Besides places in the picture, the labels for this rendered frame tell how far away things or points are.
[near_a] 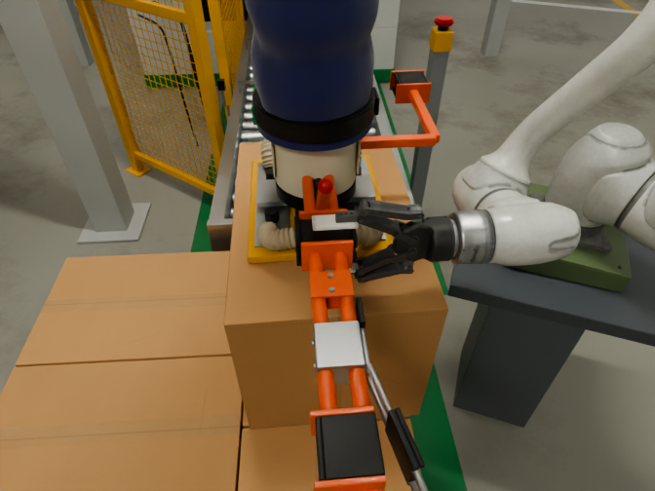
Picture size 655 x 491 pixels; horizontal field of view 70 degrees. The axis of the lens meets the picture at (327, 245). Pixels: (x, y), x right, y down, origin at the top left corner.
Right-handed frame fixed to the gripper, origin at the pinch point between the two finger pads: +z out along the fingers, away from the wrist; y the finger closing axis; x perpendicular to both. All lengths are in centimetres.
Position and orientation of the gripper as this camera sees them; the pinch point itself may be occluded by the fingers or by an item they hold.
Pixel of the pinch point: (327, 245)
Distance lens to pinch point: 76.0
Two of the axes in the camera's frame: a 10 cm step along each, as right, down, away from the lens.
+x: -0.8, -6.9, 7.2
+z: -10.0, 0.6, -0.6
